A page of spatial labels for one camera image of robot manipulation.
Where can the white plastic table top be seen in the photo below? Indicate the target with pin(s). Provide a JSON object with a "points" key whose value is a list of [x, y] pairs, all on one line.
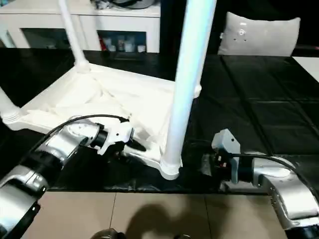
{"points": [[99, 99]]}

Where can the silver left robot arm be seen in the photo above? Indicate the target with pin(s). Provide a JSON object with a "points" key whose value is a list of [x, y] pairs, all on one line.
{"points": [[57, 142]]}

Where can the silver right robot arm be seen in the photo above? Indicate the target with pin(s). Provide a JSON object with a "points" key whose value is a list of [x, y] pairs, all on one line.
{"points": [[291, 184]]}

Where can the black work mat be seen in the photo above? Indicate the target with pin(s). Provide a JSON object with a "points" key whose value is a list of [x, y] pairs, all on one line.
{"points": [[261, 99]]}

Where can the dark robot right foot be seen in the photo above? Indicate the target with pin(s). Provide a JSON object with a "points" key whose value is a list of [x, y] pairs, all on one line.
{"points": [[183, 236]]}

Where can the dark robot foot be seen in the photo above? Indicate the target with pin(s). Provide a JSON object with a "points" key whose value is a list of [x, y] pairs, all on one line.
{"points": [[183, 236], [108, 234]]}

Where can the dark robot left foot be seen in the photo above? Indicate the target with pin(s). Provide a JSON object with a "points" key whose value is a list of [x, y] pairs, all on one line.
{"points": [[108, 234]]}

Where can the black box with gold label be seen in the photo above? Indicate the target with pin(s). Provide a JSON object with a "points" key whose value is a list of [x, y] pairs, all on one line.
{"points": [[169, 25]]}

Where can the white flat board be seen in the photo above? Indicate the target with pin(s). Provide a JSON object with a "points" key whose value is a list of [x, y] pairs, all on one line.
{"points": [[307, 67]]}

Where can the grey cushion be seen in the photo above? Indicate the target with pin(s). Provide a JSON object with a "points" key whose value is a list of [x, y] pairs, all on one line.
{"points": [[259, 35]]}

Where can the dark round device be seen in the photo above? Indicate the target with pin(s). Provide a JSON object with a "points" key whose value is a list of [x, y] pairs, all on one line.
{"points": [[134, 3]]}

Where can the white glass-door cabinet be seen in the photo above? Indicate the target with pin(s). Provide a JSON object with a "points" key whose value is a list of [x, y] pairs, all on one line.
{"points": [[37, 17]]}

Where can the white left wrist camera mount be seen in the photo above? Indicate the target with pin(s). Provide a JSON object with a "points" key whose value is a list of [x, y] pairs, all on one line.
{"points": [[117, 134]]}

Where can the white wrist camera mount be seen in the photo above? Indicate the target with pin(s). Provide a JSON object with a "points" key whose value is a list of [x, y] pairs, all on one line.
{"points": [[226, 142], [117, 134]]}

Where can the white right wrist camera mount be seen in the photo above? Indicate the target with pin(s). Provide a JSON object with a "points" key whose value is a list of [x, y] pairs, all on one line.
{"points": [[226, 142]]}

